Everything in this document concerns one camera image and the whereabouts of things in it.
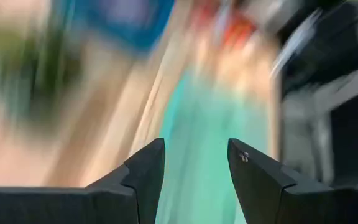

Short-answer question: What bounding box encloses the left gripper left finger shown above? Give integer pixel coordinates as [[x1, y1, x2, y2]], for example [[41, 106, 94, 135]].
[[0, 138, 167, 224]]

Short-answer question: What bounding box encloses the green translucent plastic bin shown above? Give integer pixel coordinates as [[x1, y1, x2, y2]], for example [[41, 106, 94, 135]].
[[155, 67, 279, 224]]

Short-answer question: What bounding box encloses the red orange candy packet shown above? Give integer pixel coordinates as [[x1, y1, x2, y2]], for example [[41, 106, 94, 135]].
[[219, 15, 257, 47]]

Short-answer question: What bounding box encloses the blue plastic bin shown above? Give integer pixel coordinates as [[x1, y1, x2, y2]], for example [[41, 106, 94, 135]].
[[54, 0, 175, 54]]

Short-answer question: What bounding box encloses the small artificial succulent plant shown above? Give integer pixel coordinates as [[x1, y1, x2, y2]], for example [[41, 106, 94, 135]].
[[0, 27, 83, 125]]

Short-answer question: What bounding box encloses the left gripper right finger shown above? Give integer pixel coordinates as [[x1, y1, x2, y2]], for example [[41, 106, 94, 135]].
[[227, 138, 358, 224]]

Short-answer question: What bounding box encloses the black aluminium table frame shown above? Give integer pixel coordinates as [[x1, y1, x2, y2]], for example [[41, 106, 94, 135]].
[[272, 0, 358, 187]]

